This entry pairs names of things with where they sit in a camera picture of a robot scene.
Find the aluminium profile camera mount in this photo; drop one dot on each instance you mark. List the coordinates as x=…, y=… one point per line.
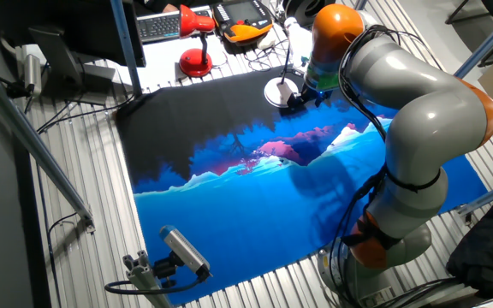
x=144, y=278

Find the blue vertical frame post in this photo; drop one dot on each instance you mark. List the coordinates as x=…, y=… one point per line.
x=124, y=43

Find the long aluminium frame bar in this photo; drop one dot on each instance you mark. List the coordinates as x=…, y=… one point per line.
x=37, y=145

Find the white round plate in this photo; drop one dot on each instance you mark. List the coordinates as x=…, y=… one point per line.
x=274, y=92

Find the silver cylindrical camera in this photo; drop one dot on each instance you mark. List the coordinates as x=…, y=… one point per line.
x=32, y=72

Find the person's bare hand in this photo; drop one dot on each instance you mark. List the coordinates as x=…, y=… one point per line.
x=170, y=7

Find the black computer keyboard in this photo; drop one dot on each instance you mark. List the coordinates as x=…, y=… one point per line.
x=158, y=25

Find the silver camera with blue end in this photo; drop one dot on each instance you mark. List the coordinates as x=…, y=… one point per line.
x=182, y=248

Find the red desk lamp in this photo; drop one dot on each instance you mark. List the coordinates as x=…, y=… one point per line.
x=195, y=62

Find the black round device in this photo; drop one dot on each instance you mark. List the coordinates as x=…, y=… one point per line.
x=302, y=10

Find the black fabric bag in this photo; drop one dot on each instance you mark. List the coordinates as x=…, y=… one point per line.
x=490, y=252

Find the short blue frame bar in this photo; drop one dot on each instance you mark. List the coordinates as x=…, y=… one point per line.
x=490, y=197

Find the blue diagonal frame bar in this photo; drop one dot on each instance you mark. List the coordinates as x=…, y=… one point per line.
x=486, y=43

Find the blue landscape print desk mat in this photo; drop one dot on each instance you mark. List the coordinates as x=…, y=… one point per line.
x=251, y=222

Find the black computer monitor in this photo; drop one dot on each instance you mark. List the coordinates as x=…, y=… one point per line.
x=84, y=25

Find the orange and grey teach pendant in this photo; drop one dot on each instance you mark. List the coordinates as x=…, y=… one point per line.
x=246, y=32

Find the black camera ball mount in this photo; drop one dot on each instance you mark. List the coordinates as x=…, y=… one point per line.
x=165, y=268

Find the aluminium frame post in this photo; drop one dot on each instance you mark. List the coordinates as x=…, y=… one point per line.
x=360, y=4

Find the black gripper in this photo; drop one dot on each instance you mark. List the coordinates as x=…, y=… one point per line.
x=315, y=95

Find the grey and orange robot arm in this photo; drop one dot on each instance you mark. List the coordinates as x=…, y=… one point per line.
x=426, y=111

